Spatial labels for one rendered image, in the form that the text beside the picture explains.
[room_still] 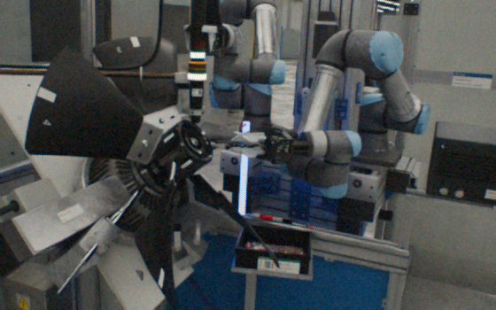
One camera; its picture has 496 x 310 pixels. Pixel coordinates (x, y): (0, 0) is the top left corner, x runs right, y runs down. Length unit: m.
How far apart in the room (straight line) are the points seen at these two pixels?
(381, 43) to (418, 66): 1.45
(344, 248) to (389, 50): 0.62
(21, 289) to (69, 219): 0.41
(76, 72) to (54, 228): 0.30
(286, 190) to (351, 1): 0.82
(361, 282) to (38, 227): 1.02
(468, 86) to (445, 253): 1.03
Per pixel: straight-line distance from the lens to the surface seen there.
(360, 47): 1.35
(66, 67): 0.93
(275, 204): 1.93
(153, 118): 1.12
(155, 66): 1.18
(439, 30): 2.77
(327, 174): 1.29
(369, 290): 1.56
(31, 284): 1.27
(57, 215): 0.92
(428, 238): 3.02
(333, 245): 1.49
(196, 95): 1.11
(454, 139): 1.30
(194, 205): 1.19
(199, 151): 1.03
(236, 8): 1.66
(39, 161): 1.12
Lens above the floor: 1.48
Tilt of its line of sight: 13 degrees down
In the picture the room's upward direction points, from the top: 3 degrees clockwise
